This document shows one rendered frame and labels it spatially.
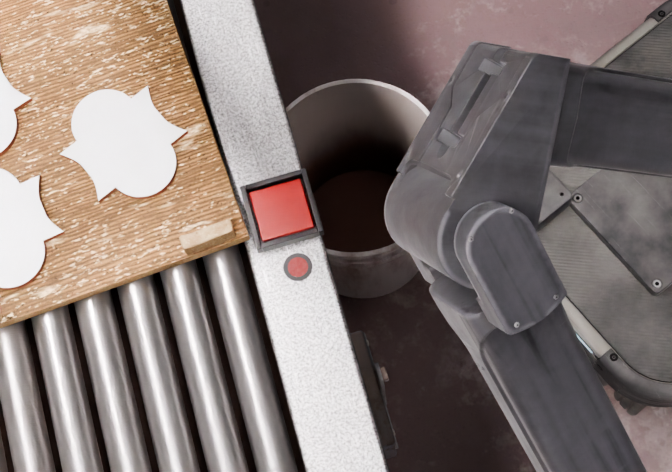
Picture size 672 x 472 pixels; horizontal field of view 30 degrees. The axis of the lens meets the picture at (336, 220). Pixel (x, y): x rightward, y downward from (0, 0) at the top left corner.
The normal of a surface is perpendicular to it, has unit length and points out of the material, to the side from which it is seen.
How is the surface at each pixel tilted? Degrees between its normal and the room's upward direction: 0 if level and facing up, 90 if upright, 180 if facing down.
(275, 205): 0
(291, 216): 0
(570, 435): 38
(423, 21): 0
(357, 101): 87
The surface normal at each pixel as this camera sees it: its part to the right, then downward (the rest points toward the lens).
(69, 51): -0.06, -0.30
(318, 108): 0.42, 0.84
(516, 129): 0.34, 0.22
